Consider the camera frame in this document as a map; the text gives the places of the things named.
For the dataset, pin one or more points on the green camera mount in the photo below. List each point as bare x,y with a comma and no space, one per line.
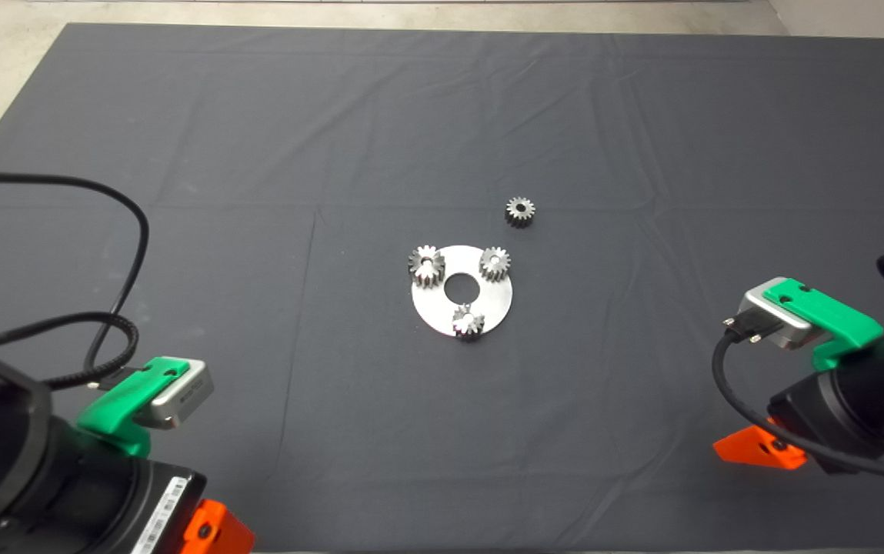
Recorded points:
834,315
126,400

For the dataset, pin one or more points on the round metal plate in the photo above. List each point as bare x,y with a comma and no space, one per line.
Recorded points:
492,304

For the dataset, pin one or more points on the small steel gear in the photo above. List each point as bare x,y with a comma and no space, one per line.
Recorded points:
488,260
460,327
513,218

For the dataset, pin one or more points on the silver camera box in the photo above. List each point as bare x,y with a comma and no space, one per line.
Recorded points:
188,396
776,323

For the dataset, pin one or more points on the dark grey table cloth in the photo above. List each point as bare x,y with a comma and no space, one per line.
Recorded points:
411,115

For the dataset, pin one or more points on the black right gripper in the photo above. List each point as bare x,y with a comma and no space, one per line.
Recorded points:
849,415

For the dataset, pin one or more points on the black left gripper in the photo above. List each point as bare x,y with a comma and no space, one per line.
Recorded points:
141,508

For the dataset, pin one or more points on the large steel gear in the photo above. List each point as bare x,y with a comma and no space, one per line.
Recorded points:
418,260

